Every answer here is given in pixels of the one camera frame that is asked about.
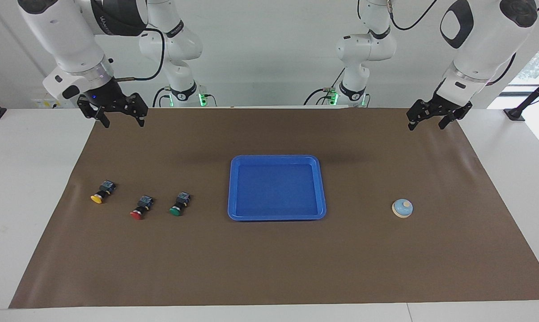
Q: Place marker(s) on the light blue call bell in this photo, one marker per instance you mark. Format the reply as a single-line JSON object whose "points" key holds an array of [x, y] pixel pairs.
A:
{"points": [[402, 208]]}

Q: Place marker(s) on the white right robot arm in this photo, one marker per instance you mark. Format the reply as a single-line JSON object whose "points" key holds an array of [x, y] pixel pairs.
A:
{"points": [[63, 36]]}

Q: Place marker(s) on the white power socket strip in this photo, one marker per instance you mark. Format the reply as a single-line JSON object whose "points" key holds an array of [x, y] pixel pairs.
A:
{"points": [[50, 104]]}

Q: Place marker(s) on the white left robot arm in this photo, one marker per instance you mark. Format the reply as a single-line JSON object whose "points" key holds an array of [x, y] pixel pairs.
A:
{"points": [[488, 40]]}

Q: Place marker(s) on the brown table mat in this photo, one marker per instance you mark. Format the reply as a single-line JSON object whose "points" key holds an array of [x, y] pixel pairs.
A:
{"points": [[269, 259]]}

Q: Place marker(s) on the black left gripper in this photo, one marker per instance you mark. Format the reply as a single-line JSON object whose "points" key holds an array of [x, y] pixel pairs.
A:
{"points": [[443, 107]]}

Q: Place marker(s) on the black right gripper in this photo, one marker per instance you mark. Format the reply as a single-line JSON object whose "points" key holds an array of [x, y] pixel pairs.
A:
{"points": [[106, 96]]}

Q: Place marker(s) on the green push button switch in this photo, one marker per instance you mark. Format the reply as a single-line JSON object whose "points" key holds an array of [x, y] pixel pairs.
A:
{"points": [[180, 204]]}

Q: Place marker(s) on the black clamp stand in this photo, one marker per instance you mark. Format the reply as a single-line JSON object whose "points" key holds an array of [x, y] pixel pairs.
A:
{"points": [[514, 114]]}

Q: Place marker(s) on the red push button switch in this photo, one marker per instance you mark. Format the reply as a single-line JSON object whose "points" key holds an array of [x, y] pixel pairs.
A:
{"points": [[142, 206]]}

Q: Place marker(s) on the blue plastic tray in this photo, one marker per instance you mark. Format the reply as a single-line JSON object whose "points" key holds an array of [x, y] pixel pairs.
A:
{"points": [[276, 190]]}

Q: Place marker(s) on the yellow push button switch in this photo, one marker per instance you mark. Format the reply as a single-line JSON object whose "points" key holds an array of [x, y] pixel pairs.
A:
{"points": [[103, 191]]}

